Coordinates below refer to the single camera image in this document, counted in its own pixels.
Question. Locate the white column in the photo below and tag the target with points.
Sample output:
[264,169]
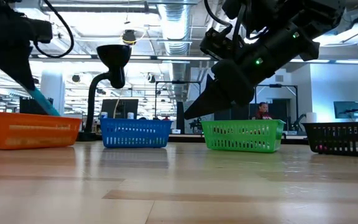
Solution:
[53,84]

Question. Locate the black round ceiling speaker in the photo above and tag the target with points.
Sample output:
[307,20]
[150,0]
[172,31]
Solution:
[151,78]
[76,78]

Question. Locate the blue highlighter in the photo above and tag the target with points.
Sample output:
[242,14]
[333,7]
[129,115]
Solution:
[43,102]

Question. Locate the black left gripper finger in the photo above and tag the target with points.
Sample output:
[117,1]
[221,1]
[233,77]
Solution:
[14,62]

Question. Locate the silver ceiling air duct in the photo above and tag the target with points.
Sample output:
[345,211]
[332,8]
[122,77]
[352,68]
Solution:
[176,25]

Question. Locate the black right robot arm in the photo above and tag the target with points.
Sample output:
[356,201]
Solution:
[291,15]

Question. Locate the white ceiling light panel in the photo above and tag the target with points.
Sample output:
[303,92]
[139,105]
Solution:
[353,34]

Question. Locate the person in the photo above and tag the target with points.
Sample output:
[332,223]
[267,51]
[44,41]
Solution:
[263,110]

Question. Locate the wall mounted monitor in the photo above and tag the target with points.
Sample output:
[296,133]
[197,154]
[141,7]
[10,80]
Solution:
[346,109]

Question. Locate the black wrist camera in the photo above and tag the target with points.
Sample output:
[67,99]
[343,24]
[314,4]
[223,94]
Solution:
[40,31]
[219,43]

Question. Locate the orange plastic basket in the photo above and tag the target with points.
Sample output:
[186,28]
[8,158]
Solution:
[42,119]

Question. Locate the ceiling light strip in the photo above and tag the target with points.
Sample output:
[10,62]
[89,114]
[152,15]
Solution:
[356,62]
[64,56]
[179,58]
[312,60]

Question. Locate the black partition panels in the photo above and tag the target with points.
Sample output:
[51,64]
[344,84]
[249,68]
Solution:
[241,113]

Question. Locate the black gooseneck desk lamp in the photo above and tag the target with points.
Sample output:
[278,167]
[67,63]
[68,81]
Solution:
[113,59]

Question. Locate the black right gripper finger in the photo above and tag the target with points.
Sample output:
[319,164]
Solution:
[207,107]
[210,88]

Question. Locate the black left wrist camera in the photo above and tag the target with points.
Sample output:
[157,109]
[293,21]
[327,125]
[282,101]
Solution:
[40,31]

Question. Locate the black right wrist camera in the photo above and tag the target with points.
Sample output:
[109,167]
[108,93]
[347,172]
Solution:
[219,43]

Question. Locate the black ceiling device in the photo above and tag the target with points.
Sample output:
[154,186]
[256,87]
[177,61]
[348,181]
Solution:
[129,37]

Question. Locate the green plastic basket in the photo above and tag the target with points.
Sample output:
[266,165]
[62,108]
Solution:
[244,148]

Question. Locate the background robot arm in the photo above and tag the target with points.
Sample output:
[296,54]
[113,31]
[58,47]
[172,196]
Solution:
[195,124]

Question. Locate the black computer monitor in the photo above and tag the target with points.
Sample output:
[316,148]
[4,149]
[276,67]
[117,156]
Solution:
[126,109]

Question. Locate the white paper roll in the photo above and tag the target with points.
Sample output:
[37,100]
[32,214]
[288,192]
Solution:
[311,117]

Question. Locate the black plastic basket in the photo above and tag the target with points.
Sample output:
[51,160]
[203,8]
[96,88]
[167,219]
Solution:
[340,125]

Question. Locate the blue plastic basket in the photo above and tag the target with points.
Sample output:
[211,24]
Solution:
[135,123]

